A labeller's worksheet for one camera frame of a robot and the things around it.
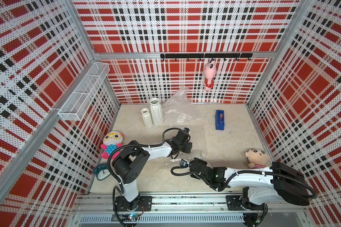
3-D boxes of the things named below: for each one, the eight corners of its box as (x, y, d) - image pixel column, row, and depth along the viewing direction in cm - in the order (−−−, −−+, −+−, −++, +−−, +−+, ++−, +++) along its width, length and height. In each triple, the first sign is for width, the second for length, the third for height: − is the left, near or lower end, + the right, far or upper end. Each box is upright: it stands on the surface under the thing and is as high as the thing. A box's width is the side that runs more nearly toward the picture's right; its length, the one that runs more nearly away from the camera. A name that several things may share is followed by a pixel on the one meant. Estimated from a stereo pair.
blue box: (215, 129, 107) (217, 124, 102) (215, 115, 117) (217, 109, 111) (222, 130, 107) (224, 125, 101) (221, 115, 116) (223, 109, 111)
